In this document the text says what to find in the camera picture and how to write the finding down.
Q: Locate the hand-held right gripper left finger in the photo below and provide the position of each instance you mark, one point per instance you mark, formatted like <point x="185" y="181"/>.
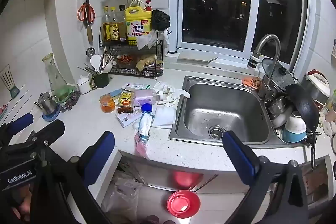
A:
<point x="101" y="153"/>

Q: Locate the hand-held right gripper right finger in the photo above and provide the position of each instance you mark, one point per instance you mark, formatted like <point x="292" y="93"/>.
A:
<point x="241" y="158"/>

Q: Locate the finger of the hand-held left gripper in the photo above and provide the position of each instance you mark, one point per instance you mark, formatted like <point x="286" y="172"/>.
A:
<point x="50" y="130"/>
<point x="19" y="121"/>

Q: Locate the orange sauce plastic bag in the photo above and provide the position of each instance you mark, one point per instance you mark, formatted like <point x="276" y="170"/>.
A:
<point x="107" y="106"/>

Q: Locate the blue-capped bottle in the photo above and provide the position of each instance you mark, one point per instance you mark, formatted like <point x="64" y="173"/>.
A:
<point x="145" y="124"/>

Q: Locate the yellow packet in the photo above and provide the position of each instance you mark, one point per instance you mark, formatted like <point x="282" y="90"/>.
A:
<point x="124" y="99"/>

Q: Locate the red plastic basin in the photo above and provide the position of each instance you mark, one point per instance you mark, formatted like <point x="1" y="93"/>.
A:
<point x="183" y="204"/>

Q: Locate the white and green carton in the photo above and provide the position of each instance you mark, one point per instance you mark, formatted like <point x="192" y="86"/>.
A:
<point x="135" y="86"/>

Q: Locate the white paper towel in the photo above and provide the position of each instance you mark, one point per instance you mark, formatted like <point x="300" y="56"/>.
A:
<point x="168" y="91"/>

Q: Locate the person's left hand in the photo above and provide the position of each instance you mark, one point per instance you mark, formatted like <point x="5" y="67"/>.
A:
<point x="22" y="203"/>

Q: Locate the blue saucer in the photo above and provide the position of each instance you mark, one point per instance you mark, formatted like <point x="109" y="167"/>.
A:
<point x="52" y="116"/>

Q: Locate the steel teapot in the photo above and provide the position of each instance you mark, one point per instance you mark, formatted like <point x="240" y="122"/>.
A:
<point x="47" y="104"/>

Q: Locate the purple mesh scrubber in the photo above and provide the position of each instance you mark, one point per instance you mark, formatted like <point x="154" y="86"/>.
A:
<point x="71" y="102"/>

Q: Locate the pink plastic bag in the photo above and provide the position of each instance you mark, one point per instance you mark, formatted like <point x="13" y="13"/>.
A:
<point x="141" y="148"/>

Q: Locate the white paper box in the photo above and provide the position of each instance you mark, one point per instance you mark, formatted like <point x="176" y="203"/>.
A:
<point x="126" y="119"/>

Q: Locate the white plastic bag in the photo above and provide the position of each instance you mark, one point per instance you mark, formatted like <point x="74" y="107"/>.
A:
<point x="147" y="40"/>
<point x="123" y="195"/>

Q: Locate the brown sauce packet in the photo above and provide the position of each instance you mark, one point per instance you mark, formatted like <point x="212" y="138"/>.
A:
<point x="124" y="110"/>

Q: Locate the glass carafe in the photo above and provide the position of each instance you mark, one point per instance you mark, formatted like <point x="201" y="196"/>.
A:
<point x="56" y="82"/>

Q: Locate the stainless steel sink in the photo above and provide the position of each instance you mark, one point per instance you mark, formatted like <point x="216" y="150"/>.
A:
<point x="236" y="106"/>

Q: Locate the white lidded jar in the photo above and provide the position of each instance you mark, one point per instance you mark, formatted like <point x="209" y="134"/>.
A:
<point x="84" y="86"/>

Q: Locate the blue brush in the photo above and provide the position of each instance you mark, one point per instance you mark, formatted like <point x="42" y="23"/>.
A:
<point x="115" y="93"/>

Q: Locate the white and blue bowl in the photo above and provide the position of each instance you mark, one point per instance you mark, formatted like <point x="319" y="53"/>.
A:
<point x="295" y="127"/>

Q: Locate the green mug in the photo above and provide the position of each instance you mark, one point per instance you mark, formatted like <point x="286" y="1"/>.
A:
<point x="101" y="81"/>

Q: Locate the pink clear plastic bottle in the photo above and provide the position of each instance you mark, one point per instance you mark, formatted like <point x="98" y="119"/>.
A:
<point x="145" y="97"/>

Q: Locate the flat white napkin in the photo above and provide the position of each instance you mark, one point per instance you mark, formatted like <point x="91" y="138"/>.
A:
<point x="164" y="117"/>

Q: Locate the orange scrub sponge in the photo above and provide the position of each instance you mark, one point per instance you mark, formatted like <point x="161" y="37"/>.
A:
<point x="249" y="80"/>

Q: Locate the cardboard box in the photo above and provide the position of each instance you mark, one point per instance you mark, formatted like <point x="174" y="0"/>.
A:
<point x="316" y="182"/>

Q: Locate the black wok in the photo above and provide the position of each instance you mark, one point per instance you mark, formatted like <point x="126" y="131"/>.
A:
<point x="304" y="108"/>

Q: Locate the white spoon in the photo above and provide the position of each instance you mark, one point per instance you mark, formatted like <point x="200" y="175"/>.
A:
<point x="95" y="60"/>

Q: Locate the bundle of steel chopsticks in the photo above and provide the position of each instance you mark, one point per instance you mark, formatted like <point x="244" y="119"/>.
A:
<point x="105" y="61"/>

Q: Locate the small steel strainer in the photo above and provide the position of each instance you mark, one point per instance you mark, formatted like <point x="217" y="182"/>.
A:
<point x="90" y="51"/>

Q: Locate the bowl of red chillies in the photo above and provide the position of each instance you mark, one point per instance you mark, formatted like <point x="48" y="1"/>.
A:
<point x="124" y="60"/>

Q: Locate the steel faucet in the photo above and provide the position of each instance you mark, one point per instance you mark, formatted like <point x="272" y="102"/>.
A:
<point x="273" y="67"/>

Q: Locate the yellow cloth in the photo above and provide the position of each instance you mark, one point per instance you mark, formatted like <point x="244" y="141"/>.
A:
<point x="144" y="63"/>

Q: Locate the dark round lid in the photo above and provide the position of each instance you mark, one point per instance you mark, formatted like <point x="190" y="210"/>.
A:
<point x="158" y="71"/>

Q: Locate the white rice cooker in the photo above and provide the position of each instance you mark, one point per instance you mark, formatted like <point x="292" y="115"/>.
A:
<point x="316" y="87"/>

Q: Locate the pale cutting board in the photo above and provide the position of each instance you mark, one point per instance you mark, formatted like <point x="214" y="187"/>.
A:
<point x="197" y="57"/>

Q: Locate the yellow-capped oil bottle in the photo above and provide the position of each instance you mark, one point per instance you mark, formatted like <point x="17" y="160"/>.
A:
<point x="106" y="29"/>

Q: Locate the yellow-label sauce bottle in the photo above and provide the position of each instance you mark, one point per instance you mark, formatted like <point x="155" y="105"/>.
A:
<point x="114" y="31"/>

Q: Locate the dark sauce bottle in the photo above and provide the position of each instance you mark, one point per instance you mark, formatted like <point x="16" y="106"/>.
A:
<point x="122" y="27"/>

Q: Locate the yellow detergent bottle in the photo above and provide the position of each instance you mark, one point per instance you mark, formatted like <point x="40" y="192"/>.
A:
<point x="137" y="16"/>

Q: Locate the white framed window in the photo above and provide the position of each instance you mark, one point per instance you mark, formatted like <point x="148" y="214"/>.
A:
<point x="252" y="16"/>

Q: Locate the black plastic bag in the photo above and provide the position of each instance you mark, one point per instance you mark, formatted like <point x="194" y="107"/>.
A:
<point x="160" y="19"/>

